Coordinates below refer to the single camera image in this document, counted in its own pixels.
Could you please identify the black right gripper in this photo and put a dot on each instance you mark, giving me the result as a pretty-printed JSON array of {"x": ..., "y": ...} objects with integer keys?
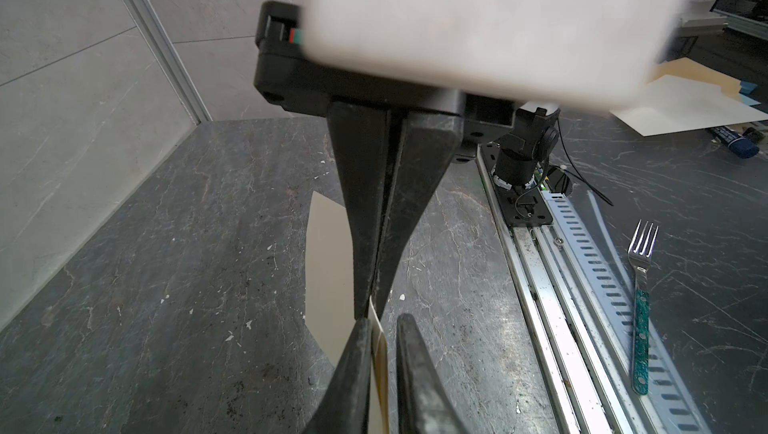
[{"x": 426, "y": 143}]

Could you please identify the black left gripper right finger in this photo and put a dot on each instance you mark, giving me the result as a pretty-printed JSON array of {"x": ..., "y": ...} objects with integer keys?
[{"x": 423, "y": 405}]

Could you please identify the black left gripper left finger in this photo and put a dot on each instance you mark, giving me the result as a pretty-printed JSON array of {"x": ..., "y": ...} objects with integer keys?
[{"x": 344, "y": 407}]

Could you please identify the beige letter paper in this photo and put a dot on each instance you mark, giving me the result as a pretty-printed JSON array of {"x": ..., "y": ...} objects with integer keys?
[{"x": 329, "y": 299}]

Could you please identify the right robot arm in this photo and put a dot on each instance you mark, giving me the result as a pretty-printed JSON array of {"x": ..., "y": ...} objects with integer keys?
[{"x": 393, "y": 141}]

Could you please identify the beige cardboard sheet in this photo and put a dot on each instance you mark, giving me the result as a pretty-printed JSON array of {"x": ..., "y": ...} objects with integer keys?
[{"x": 687, "y": 96}]

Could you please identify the blue marker pen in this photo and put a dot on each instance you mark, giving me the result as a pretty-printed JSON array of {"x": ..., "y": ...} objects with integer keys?
[{"x": 736, "y": 143}]

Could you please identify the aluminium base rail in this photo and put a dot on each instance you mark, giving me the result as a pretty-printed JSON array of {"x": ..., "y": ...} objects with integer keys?
[{"x": 580, "y": 314}]

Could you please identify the green handled fork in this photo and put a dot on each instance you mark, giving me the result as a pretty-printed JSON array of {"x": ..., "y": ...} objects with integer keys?
[{"x": 639, "y": 254}]

